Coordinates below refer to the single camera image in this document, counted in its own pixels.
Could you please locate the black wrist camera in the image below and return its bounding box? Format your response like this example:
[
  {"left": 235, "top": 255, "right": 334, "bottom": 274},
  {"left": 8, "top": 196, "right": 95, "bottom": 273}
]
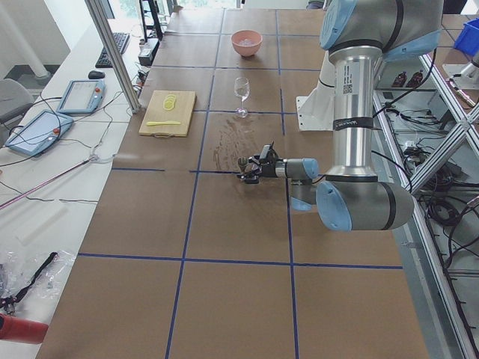
[{"left": 259, "top": 142, "right": 278, "bottom": 164}]

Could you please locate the aluminium frame post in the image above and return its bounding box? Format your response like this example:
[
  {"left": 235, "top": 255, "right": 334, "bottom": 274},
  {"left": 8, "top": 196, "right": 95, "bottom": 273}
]
[{"left": 85, "top": 0, "right": 141, "bottom": 114}]

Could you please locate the blue teach pendant near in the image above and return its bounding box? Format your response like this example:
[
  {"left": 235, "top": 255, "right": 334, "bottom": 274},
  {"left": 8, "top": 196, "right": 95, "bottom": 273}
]
[{"left": 5, "top": 110, "right": 73, "bottom": 156}]

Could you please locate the blue storage bin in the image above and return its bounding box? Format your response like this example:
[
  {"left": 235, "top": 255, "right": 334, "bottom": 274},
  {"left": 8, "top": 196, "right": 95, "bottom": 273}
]
[{"left": 454, "top": 18, "right": 479, "bottom": 56}]

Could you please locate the clear wine glass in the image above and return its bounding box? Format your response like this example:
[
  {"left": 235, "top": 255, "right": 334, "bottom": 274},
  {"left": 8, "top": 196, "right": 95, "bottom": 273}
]
[{"left": 234, "top": 77, "right": 250, "bottom": 118}]

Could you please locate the blue teach pendant far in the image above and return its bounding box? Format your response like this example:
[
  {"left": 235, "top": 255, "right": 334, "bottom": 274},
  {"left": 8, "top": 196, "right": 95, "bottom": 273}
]
[{"left": 57, "top": 79, "right": 106, "bottom": 116}]

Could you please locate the red fire extinguisher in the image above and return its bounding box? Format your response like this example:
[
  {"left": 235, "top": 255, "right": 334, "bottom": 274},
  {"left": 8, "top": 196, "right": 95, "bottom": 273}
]
[{"left": 1, "top": 314, "right": 49, "bottom": 344}]

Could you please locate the pink bowl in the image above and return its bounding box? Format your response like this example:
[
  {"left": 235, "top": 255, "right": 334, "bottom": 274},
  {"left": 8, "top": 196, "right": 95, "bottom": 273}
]
[{"left": 231, "top": 30, "right": 263, "bottom": 57}]

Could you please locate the steel jigger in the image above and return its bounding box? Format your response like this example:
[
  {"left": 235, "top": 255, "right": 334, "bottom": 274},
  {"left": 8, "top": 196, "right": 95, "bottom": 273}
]
[{"left": 237, "top": 157, "right": 248, "bottom": 179}]

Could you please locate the black computer mouse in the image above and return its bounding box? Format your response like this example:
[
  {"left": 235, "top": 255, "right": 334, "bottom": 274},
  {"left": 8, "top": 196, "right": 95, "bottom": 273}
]
[{"left": 88, "top": 70, "right": 106, "bottom": 79}]

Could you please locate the yellow plastic knife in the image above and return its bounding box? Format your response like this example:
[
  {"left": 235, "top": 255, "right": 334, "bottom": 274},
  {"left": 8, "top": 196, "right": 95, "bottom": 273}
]
[{"left": 146, "top": 120, "right": 182, "bottom": 126}]

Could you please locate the grey office chair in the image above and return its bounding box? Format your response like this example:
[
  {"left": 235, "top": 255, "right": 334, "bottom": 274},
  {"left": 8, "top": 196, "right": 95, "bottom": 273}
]
[{"left": 0, "top": 79, "right": 34, "bottom": 126}]

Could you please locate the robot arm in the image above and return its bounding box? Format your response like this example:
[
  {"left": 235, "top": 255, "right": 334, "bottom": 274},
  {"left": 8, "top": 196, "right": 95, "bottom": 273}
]
[{"left": 238, "top": 1, "right": 443, "bottom": 231}]

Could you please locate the blue teach pendant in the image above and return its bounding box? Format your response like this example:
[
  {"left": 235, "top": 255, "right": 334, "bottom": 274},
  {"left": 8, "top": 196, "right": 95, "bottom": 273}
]
[
  {"left": 5, "top": 110, "right": 73, "bottom": 156},
  {"left": 57, "top": 79, "right": 106, "bottom": 116}
]

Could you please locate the black keyboard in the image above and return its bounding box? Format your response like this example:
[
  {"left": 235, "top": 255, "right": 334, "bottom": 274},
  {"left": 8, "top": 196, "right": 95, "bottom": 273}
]
[{"left": 94, "top": 31, "right": 131, "bottom": 69}]

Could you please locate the clear ice cubes pile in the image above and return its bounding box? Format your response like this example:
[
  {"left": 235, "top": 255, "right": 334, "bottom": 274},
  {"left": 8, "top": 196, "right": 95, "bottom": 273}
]
[{"left": 238, "top": 38, "right": 255, "bottom": 47}]

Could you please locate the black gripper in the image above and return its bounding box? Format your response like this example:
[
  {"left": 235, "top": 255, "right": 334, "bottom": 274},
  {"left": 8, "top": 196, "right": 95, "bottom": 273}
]
[{"left": 242, "top": 154, "right": 278, "bottom": 185}]

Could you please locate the clear plastic bag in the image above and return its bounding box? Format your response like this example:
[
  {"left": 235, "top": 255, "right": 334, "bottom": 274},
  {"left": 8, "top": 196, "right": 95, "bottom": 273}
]
[{"left": 1, "top": 251, "right": 76, "bottom": 304}]

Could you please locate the bamboo cutting board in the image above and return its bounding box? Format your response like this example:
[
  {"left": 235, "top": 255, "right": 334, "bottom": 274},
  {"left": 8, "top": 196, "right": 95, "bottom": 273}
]
[{"left": 138, "top": 90, "right": 196, "bottom": 137}]

